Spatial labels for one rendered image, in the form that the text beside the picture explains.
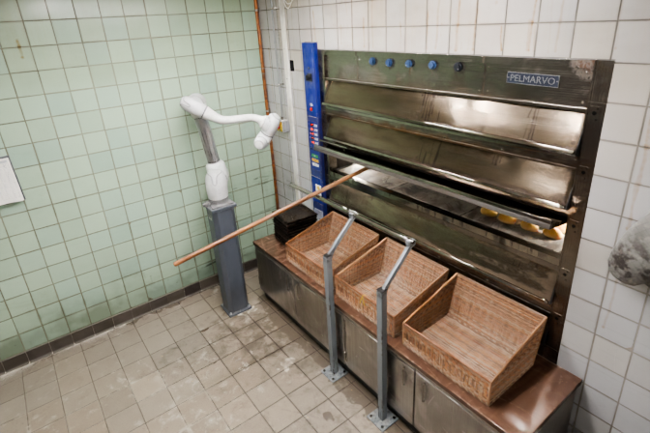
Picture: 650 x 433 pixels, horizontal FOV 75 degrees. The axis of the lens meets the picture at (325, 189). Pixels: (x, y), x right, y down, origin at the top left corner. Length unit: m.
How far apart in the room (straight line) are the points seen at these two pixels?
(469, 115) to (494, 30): 0.43
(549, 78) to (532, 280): 1.01
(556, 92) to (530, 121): 0.17
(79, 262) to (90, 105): 1.21
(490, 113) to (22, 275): 3.32
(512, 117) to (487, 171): 0.31
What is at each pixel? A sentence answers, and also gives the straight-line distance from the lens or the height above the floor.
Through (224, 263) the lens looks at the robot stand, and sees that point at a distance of 3.59.
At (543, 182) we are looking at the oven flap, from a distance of 2.26.
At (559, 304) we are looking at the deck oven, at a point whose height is 0.93.
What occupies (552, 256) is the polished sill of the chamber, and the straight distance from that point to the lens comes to 2.37.
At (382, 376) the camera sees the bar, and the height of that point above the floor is 0.37.
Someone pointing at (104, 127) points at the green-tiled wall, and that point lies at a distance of 3.57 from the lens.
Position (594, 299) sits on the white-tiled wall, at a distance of 2.37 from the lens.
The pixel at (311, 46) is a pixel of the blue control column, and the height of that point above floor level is 2.12.
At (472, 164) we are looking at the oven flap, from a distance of 2.43.
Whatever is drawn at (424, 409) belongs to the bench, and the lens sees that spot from 2.67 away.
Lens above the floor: 2.32
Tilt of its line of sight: 22 degrees down
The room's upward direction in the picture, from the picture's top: 3 degrees counter-clockwise
